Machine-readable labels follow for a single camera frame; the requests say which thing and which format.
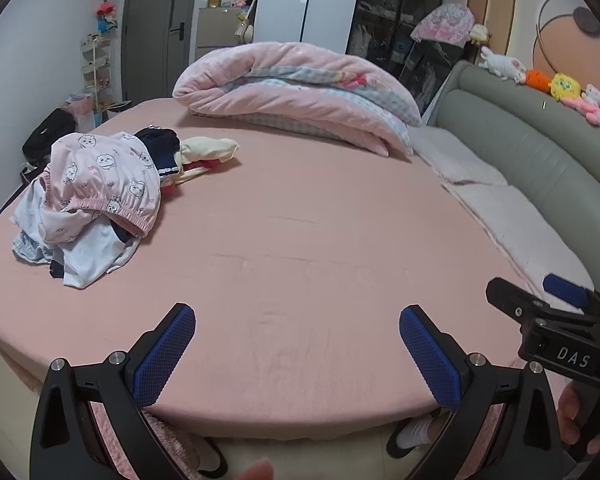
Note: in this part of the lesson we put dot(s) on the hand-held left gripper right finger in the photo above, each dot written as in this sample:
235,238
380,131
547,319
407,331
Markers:
430,360

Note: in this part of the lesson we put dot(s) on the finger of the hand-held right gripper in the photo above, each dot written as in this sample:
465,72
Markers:
565,288
510,297

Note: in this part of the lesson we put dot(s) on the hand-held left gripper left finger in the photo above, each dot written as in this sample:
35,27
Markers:
165,355

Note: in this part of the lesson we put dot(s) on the pink cartoon print pants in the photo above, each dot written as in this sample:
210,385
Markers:
105,175

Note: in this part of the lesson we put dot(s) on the person's right hand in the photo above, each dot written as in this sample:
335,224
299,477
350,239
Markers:
567,415

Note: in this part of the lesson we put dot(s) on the pale pink pillow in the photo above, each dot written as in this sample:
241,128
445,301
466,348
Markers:
520,230

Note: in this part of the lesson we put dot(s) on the white sock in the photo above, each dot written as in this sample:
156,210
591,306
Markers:
420,430

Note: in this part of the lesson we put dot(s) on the white garment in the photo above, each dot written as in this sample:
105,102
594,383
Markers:
90,255

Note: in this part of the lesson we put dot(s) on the grey padded headboard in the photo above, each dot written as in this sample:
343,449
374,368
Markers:
530,135

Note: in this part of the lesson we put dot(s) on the pink round bed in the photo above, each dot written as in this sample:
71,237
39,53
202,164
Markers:
305,260

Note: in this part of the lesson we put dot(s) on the light blue denim garment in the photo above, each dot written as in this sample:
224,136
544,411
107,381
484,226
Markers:
30,250

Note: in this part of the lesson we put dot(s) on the pink and white cat plush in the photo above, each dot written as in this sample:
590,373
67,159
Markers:
592,105

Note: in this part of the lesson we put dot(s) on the yellow square plush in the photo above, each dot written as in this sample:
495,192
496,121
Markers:
567,86

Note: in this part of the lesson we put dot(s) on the navy garment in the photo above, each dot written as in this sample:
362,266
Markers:
160,147

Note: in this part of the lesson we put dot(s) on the orange carrot plush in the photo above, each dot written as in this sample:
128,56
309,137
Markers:
539,80

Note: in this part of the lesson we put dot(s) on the white rabbit plush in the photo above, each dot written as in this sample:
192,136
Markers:
500,62

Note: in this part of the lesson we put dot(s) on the black backpack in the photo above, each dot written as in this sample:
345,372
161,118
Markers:
50,135

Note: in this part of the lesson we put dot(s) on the small cream plush toy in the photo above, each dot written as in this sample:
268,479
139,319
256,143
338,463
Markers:
480,34

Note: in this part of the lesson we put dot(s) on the pink blanket on wardrobe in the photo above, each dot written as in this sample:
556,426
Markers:
442,22

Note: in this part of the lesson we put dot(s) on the pink folded quilt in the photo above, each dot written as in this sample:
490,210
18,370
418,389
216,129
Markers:
290,85

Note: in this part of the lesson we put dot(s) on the white shelf rack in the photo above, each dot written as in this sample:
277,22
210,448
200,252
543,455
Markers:
96,60

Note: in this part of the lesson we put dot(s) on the black glass wardrobe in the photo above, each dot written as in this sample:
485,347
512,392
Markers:
390,5

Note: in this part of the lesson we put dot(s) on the dark grey door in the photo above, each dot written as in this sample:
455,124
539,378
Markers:
150,35

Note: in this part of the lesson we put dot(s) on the grey cabinet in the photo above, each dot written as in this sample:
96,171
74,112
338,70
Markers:
220,30

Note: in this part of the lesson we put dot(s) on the cream hanging bag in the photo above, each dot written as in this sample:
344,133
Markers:
245,30

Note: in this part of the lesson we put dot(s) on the red hat plush toy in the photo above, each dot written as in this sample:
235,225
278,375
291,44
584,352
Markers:
106,12

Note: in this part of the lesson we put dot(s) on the yellow toy jar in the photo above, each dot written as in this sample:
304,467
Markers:
214,0

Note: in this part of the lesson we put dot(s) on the white wardrobe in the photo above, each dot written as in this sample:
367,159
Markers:
290,0

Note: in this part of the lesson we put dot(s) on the round grey wall disc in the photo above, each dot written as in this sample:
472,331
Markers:
587,20

